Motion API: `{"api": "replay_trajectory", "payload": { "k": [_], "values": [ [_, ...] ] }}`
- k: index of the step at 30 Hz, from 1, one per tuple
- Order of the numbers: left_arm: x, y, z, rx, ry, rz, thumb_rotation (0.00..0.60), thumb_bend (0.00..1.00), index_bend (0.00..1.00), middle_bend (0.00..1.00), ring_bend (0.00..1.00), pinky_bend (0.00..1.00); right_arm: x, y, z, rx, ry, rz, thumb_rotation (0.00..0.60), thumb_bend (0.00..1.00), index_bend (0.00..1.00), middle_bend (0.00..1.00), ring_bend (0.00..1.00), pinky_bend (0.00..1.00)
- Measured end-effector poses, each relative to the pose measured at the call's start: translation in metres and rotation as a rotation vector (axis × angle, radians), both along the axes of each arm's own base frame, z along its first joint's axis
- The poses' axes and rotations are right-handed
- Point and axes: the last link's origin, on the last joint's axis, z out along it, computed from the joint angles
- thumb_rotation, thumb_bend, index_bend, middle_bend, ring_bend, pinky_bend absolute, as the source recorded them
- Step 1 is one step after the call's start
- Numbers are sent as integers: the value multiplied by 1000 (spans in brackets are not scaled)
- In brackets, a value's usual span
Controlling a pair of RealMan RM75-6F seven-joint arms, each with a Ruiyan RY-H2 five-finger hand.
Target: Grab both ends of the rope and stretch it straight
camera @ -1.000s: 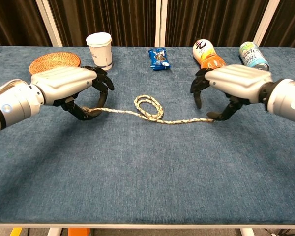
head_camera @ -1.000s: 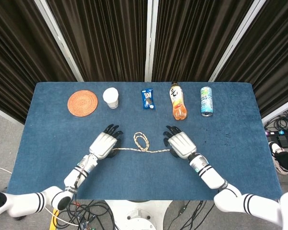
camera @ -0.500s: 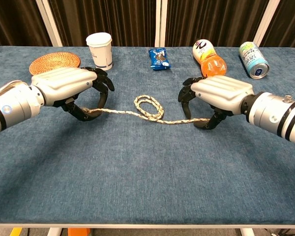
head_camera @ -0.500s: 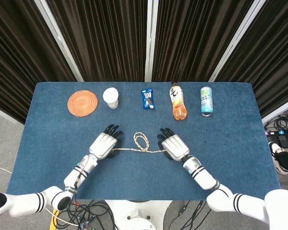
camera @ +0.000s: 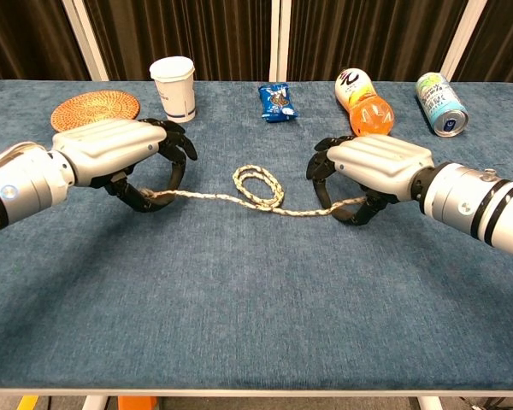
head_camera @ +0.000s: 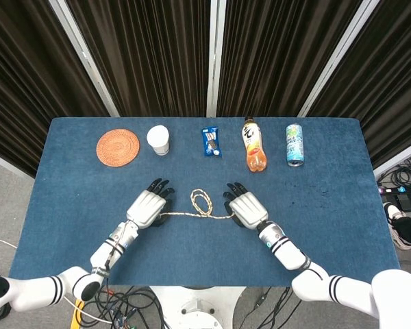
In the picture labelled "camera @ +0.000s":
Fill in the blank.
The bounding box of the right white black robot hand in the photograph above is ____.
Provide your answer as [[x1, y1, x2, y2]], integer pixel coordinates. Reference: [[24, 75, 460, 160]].
[[306, 134, 436, 226]]

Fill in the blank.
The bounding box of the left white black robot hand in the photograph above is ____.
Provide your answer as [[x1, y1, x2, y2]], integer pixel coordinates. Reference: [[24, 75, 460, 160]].
[[50, 118, 198, 214]]

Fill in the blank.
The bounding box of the beige braided rope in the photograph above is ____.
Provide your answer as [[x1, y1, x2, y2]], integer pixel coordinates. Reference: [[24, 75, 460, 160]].
[[147, 164, 369, 218]]

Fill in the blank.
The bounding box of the round woven orange coaster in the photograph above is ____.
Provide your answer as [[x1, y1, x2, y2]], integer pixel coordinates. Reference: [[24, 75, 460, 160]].
[[50, 90, 141, 133]]

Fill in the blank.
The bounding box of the orange drink plastic bottle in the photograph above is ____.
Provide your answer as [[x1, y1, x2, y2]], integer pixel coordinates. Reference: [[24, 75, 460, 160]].
[[334, 67, 395, 138]]

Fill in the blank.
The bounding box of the light blue drink can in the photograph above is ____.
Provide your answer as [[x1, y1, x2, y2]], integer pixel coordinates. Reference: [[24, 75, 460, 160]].
[[415, 71, 469, 138]]

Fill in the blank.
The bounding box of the white paper cup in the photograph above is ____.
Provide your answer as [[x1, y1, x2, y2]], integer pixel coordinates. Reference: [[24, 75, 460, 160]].
[[149, 56, 197, 124]]

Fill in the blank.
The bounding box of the blue snack packet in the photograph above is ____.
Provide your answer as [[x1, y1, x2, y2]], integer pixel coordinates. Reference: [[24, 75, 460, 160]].
[[257, 82, 299, 123]]

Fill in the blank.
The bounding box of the dark brown pleated curtain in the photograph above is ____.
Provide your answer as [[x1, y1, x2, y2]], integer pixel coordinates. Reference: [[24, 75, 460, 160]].
[[452, 0, 513, 85], [0, 0, 90, 85], [83, 0, 279, 83], [286, 0, 469, 83]]

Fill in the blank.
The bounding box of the blue table cloth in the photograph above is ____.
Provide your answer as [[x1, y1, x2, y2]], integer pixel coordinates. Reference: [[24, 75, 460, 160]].
[[0, 79, 513, 392]]

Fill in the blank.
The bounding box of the orange object under table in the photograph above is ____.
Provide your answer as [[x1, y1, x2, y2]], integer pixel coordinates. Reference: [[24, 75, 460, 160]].
[[118, 395, 158, 410]]

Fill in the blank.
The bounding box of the white frame post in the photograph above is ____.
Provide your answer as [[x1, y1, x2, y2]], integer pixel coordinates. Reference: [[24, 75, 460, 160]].
[[439, 0, 485, 83], [61, 0, 110, 83], [268, 0, 292, 83]]

